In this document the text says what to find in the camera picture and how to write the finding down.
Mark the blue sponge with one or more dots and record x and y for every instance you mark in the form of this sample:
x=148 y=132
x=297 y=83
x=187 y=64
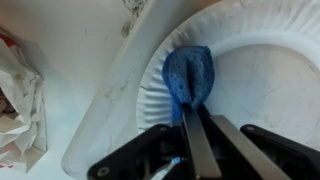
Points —
x=188 y=75

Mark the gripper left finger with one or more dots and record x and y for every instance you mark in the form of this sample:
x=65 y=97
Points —
x=200 y=146

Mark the white paper plate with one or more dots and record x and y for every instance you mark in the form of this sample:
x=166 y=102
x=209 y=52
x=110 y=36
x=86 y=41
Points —
x=266 y=76

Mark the white square tray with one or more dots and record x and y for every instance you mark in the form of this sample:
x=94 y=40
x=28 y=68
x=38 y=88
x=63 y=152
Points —
x=110 y=110

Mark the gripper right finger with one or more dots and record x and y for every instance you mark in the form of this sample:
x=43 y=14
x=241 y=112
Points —
x=246 y=150

